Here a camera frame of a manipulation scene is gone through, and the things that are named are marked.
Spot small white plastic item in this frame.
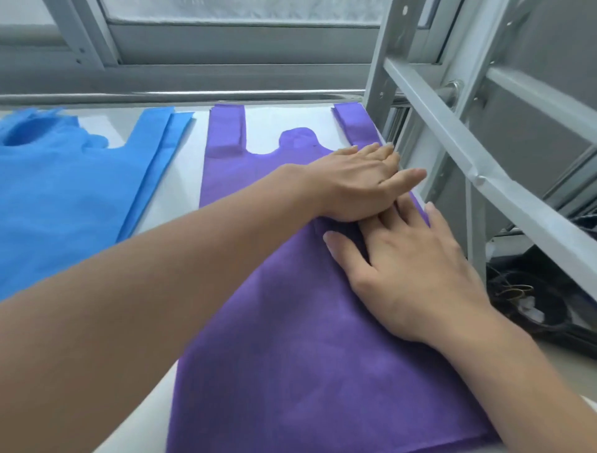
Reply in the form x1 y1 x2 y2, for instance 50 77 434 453
517 299 546 324

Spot black bag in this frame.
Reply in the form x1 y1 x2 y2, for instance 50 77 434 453
485 212 597 360

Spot blue non-woven bag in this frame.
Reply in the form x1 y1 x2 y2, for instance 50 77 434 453
0 107 195 300

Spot yellow rubber bands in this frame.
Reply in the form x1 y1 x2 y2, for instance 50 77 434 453
493 284 535 301

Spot person's right forearm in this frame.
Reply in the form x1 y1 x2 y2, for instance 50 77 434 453
429 301 597 453

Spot person's left forearm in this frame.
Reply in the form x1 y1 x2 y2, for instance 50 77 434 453
0 164 322 453

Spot person's left hand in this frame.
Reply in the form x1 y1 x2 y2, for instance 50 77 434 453
291 142 428 223

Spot chrome metal rail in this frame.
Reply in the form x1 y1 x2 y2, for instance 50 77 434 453
0 80 465 112

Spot grey metal ladder frame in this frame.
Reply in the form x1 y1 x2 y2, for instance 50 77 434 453
361 0 597 301

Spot person's right hand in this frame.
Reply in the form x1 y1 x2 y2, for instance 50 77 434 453
323 195 496 347

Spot grey window frame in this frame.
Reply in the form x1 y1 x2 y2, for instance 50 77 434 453
0 0 462 94

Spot purple non-woven bag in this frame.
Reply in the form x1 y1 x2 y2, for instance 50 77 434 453
165 103 502 453

